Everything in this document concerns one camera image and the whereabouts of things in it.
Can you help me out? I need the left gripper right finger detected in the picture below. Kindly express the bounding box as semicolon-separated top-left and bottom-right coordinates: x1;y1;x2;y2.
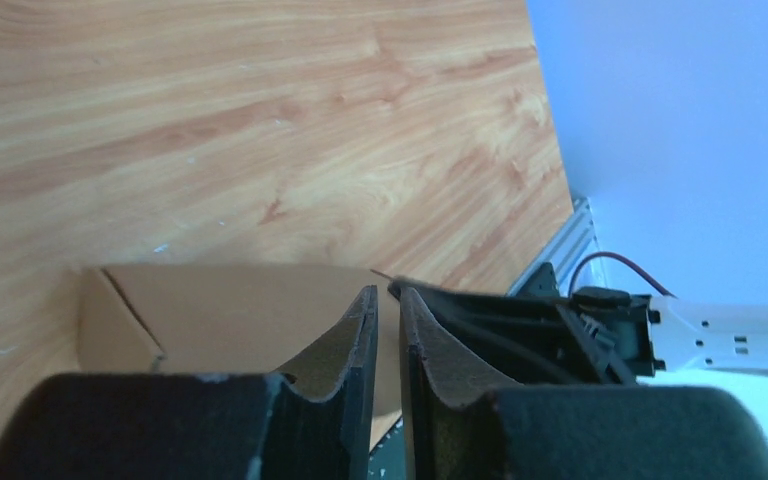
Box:
399;290;768;479

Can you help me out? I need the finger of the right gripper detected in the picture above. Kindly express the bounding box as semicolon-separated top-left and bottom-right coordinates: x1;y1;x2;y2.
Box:
388;277;636;385

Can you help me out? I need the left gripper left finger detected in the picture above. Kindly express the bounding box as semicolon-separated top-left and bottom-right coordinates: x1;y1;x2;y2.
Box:
0;286;378;479

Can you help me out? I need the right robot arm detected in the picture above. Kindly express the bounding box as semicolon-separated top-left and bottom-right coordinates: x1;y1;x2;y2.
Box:
388;278;768;384

